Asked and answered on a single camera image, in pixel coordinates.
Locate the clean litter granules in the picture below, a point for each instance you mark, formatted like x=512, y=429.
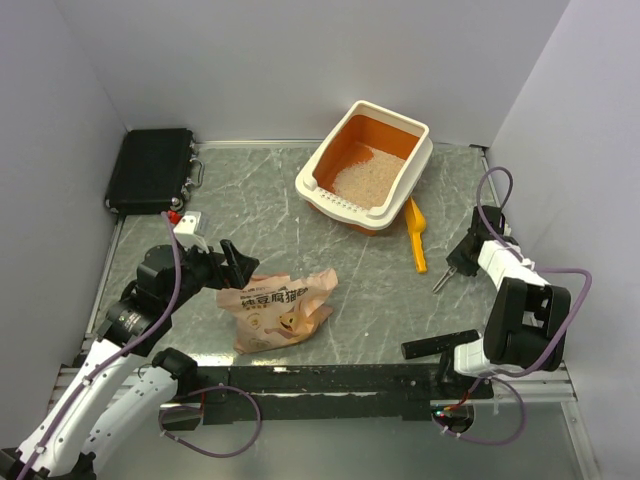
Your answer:
x=368, y=181

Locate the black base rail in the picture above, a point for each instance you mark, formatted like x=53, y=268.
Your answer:
x=405, y=391

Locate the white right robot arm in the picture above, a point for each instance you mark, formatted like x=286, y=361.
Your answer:
x=527, y=313

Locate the black hard case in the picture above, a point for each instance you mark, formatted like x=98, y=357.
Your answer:
x=156, y=170

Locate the metal bag clip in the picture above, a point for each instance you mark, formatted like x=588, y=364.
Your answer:
x=443, y=279

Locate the white orange litter box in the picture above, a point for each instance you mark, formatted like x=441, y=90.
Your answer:
x=380, y=128

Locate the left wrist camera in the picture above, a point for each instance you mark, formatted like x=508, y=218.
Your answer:
x=190, y=229

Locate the pink cat litter bag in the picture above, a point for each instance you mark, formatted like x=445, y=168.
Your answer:
x=276, y=311

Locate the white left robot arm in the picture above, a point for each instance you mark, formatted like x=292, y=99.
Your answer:
x=122, y=380

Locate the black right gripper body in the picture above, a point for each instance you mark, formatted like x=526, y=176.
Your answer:
x=462, y=262

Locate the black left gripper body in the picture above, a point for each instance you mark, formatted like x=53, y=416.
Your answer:
x=201, y=269

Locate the yellow plastic litter scoop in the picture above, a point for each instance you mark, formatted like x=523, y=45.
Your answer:
x=416, y=225

